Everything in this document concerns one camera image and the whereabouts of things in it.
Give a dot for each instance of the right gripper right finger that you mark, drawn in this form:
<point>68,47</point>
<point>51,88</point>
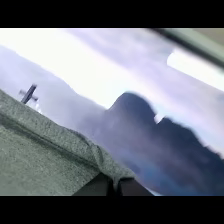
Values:
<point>133,189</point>

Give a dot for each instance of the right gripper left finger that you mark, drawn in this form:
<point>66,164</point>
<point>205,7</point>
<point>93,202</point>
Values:
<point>96,186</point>

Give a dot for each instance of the grey-green garment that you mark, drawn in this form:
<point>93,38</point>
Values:
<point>40,156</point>

